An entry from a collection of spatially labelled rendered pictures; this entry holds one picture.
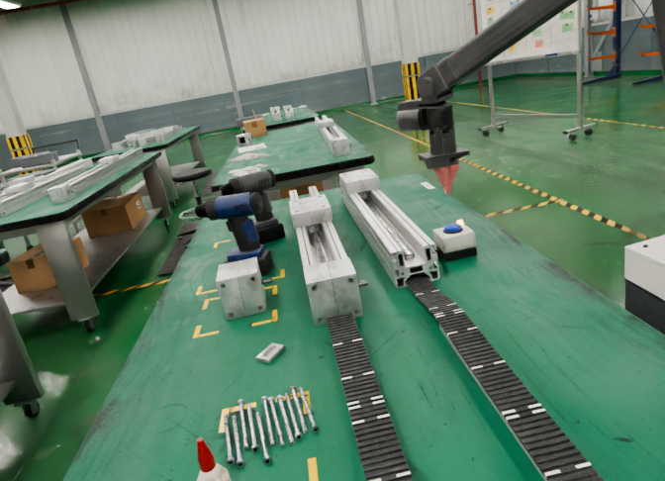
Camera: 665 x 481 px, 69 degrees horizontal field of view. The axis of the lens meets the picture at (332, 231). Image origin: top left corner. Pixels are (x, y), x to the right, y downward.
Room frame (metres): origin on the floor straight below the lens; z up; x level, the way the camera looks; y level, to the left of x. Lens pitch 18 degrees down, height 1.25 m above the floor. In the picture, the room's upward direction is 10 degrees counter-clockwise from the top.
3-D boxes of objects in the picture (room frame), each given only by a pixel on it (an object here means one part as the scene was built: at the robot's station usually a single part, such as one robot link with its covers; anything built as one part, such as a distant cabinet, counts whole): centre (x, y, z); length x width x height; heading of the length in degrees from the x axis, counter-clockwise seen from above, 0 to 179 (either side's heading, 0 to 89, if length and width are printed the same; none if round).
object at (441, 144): (1.10, -0.28, 1.05); 0.10 x 0.07 x 0.07; 94
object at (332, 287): (0.92, 0.01, 0.83); 0.12 x 0.09 x 0.10; 94
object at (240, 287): (1.02, 0.21, 0.83); 0.11 x 0.10 x 0.10; 96
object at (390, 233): (1.37, -0.14, 0.82); 0.80 x 0.10 x 0.09; 4
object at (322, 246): (1.36, 0.05, 0.82); 0.80 x 0.10 x 0.09; 4
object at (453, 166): (1.10, -0.27, 0.98); 0.07 x 0.07 x 0.09; 4
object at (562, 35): (6.29, -2.80, 0.97); 1.51 x 0.50 x 1.95; 23
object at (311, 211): (1.36, 0.05, 0.87); 0.16 x 0.11 x 0.07; 4
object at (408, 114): (1.13, -0.25, 1.14); 0.12 x 0.09 x 0.12; 46
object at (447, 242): (1.10, -0.28, 0.81); 0.10 x 0.08 x 0.06; 94
